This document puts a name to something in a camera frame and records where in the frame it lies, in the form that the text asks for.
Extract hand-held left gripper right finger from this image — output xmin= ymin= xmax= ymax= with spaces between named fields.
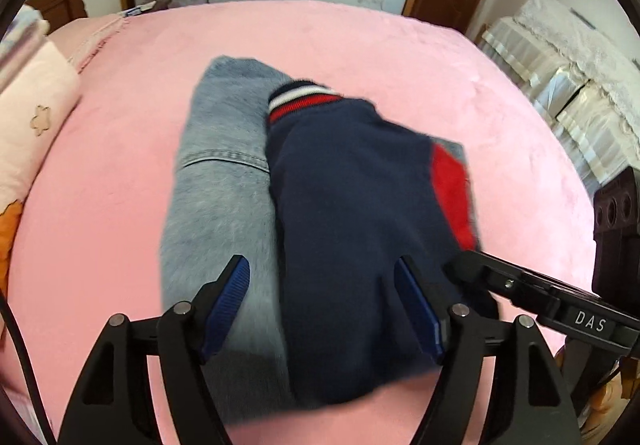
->
xmin=394 ymin=256 xmax=581 ymax=445

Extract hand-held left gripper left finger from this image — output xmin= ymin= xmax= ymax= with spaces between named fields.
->
xmin=60 ymin=254 xmax=251 ymax=445

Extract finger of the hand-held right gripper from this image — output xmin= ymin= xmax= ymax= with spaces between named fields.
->
xmin=442 ymin=250 xmax=568 ymax=322

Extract navy and red varsity jacket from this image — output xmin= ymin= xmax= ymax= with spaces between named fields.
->
xmin=265 ymin=81 xmax=501 ymax=411

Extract blue jeans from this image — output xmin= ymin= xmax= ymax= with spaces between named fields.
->
xmin=160 ymin=55 xmax=468 ymax=426

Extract pink bed blanket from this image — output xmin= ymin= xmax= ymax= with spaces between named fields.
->
xmin=7 ymin=0 xmax=601 ymax=445

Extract lace covered furniture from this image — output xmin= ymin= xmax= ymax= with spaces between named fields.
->
xmin=475 ymin=0 xmax=640 ymax=191

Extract folded floral quilt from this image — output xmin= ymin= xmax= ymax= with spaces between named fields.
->
xmin=0 ymin=5 xmax=83 ymax=296

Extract black cable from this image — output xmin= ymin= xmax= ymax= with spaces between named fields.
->
xmin=0 ymin=292 xmax=56 ymax=445

